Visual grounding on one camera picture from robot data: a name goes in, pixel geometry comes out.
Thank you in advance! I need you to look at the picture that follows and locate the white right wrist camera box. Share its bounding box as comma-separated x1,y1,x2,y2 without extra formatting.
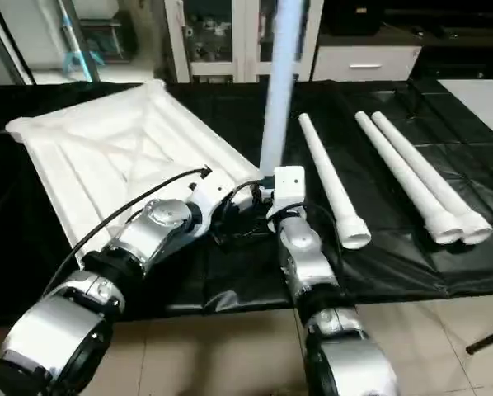
271,166,308,222

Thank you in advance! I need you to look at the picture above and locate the black metal stand leg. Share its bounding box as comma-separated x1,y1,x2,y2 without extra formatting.
465,324,493,357

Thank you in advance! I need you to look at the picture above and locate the black work mat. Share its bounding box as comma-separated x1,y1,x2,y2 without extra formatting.
0,78,493,327

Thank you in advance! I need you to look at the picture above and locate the white plastic table leg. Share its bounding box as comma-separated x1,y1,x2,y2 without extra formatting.
258,0,308,179
371,111,493,248
354,111,465,246
298,113,373,251

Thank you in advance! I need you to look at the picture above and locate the white drawer unit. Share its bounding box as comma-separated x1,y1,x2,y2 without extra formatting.
311,43,422,82

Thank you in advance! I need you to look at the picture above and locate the white drawer cabinet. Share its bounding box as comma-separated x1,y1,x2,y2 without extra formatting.
321,0,493,83

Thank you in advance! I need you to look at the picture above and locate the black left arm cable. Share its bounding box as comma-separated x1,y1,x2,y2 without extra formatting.
61,167,213,277

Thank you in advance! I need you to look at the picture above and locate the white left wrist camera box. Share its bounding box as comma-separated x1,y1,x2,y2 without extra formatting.
187,177,232,222

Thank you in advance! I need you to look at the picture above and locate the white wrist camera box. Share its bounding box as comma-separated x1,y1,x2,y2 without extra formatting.
271,166,308,222
187,177,232,222

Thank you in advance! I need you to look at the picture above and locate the white plastic table top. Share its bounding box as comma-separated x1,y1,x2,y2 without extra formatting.
5,79,265,258

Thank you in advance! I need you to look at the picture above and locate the white glass door cabinet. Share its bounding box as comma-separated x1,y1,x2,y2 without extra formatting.
164,0,323,83

